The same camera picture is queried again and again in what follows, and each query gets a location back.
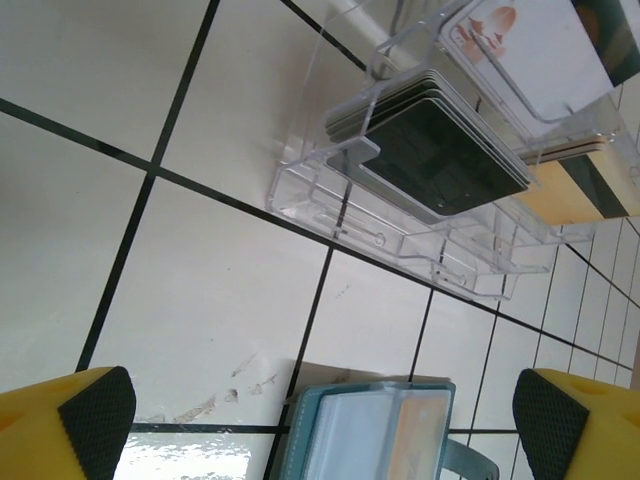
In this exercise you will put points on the blue card holder wallet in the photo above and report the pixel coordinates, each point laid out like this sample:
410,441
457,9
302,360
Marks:
345,440

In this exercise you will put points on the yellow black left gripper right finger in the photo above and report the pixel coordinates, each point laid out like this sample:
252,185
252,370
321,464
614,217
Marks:
590,430

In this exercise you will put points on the white card stack red print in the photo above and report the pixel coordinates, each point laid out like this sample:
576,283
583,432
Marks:
540,60

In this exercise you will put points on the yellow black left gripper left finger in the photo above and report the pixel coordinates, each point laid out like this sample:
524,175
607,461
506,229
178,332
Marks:
60,425

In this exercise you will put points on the clear acrylic card stand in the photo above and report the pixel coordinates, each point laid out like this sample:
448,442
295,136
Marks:
350,230

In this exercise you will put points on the black VIP card stack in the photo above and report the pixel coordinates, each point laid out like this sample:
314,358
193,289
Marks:
440,160

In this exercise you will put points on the gold card stack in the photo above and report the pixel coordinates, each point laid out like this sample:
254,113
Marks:
560,190

